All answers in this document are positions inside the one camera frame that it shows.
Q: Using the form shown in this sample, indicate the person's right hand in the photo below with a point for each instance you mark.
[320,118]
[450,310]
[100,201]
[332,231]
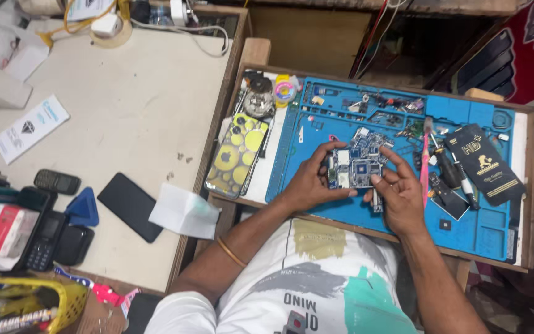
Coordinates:
[403,204]

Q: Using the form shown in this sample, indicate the narrow small circuit board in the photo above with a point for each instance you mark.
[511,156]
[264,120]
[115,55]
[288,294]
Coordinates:
[378,204]

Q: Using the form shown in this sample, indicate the glass jar with dark lid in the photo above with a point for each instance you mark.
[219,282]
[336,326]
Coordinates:
[258,99]

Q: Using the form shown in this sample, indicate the small black keypad phone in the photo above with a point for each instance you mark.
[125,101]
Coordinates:
[57,182]

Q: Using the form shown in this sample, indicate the black pouch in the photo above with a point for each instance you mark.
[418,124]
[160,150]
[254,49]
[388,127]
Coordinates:
[74,245]

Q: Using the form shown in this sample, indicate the person's left hand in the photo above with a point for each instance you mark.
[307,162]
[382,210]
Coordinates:
[306,185]

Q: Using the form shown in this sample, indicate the pink toothbrush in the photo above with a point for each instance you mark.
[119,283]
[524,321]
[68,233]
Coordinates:
[425,162]

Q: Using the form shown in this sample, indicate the blue phone circuit board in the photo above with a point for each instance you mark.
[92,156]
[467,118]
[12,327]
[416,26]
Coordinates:
[355,169]

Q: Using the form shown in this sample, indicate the stack of black cases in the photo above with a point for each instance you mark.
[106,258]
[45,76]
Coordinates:
[487,65]

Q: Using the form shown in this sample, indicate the small black chip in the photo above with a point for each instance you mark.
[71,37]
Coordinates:
[444,225]

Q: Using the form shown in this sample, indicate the yellow circle pattern phone case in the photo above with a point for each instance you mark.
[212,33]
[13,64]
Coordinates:
[237,155]

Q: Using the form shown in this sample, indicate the pink and yellow solder spool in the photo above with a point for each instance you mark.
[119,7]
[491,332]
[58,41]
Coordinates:
[285,90]

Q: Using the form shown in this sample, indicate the pink and blue brush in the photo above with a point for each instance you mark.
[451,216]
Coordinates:
[104,293]

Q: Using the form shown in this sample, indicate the black and white screwdriver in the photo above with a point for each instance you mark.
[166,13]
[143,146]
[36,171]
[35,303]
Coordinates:
[466,185]

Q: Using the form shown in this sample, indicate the blue triangular pry tool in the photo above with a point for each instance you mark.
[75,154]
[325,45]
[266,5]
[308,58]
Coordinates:
[84,211]

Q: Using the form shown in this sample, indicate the red and white box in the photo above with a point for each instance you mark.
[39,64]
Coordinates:
[9,229]

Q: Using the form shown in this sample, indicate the blue circuit board with shields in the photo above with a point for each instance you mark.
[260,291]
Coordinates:
[371,139]

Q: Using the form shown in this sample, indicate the white printed leaflet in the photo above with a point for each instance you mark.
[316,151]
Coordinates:
[30,129]

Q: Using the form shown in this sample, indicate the heap of small phone parts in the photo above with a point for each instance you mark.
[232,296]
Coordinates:
[378,104]

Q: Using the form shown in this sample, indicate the blue silicone repair mat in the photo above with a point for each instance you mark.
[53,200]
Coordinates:
[475,232]

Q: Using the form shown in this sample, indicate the gold bangle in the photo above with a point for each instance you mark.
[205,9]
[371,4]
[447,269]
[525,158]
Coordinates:
[231,252]

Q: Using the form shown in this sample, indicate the black packet with gold print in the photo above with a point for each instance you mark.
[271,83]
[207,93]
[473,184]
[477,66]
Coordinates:
[482,164]

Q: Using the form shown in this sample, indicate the grey chest-mounted device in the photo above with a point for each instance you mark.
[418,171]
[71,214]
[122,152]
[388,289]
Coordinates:
[292,324]

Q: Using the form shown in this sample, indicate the black phone screen part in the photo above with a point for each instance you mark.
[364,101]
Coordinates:
[447,199]

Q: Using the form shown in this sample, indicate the beige tape roll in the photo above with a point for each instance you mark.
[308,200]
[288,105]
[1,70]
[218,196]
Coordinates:
[118,39]

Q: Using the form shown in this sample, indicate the white charger adapter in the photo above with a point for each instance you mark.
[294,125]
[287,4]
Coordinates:
[106,25]

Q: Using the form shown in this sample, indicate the white printed t-shirt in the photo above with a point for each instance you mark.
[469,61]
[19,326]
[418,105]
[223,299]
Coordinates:
[304,283]

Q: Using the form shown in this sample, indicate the wooden work tray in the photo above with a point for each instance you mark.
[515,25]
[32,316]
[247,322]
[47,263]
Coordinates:
[529,185]

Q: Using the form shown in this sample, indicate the white plug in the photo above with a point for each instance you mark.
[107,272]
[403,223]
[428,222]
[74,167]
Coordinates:
[179,11]

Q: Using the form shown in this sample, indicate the white plastic pry pick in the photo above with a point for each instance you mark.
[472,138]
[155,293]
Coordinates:
[301,134]

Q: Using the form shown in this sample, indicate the white tissue paper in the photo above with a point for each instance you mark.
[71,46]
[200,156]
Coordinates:
[183,213]

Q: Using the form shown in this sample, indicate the yellow plastic basket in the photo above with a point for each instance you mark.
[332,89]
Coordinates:
[70,301]

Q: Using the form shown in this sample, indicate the black smartphone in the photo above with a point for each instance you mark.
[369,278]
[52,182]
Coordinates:
[130,208]

